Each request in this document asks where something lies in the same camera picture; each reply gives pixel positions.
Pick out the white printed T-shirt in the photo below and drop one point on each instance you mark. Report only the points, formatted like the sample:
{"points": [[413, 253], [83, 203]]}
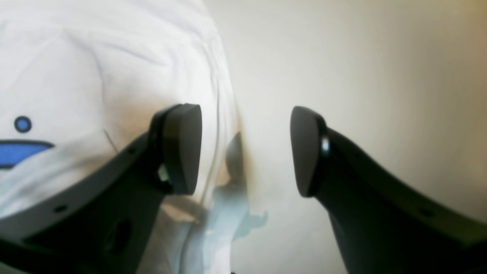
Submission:
{"points": [[81, 79]]}

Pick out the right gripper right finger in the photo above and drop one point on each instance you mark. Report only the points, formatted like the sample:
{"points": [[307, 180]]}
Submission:
{"points": [[381, 225]]}

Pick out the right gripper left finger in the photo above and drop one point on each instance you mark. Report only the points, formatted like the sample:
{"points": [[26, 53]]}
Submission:
{"points": [[102, 224]]}

